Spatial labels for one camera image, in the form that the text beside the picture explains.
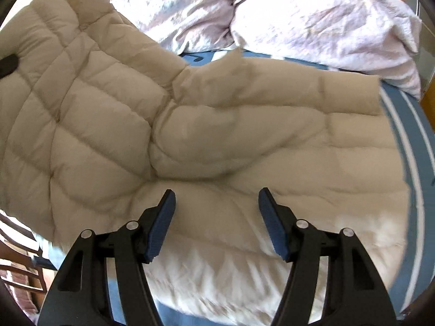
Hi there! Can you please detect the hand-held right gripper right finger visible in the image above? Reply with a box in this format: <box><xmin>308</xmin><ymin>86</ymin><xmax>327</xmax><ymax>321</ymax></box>
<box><xmin>258</xmin><ymin>187</ymin><xmax>398</xmax><ymax>326</ymax></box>

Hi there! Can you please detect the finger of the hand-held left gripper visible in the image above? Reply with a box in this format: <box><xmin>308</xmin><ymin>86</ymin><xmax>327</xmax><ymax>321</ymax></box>
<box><xmin>0</xmin><ymin>54</ymin><xmax>19</xmax><ymax>79</ymax></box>

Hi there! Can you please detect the blue white striped bed sheet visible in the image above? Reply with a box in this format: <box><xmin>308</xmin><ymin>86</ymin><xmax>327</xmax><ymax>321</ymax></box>
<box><xmin>34</xmin><ymin>49</ymin><xmax>435</xmax><ymax>326</ymax></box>

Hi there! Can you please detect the lilac floral pillow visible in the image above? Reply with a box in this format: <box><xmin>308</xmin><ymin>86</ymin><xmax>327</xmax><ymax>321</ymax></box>
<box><xmin>231</xmin><ymin>0</ymin><xmax>424</xmax><ymax>101</ymax></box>
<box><xmin>105</xmin><ymin>0</ymin><xmax>238</xmax><ymax>55</ymax></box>

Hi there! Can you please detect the wooden chair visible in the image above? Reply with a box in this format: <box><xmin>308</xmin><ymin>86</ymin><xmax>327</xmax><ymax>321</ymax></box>
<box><xmin>0</xmin><ymin>211</ymin><xmax>46</xmax><ymax>313</ymax></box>

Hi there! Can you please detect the cream quilted down jacket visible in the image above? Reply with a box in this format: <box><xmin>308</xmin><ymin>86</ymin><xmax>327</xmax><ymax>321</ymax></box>
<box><xmin>0</xmin><ymin>0</ymin><xmax>410</xmax><ymax>316</ymax></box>

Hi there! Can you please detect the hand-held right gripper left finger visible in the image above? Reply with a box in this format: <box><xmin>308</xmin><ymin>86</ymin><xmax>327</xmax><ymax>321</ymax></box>
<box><xmin>38</xmin><ymin>189</ymin><xmax>176</xmax><ymax>326</ymax></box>

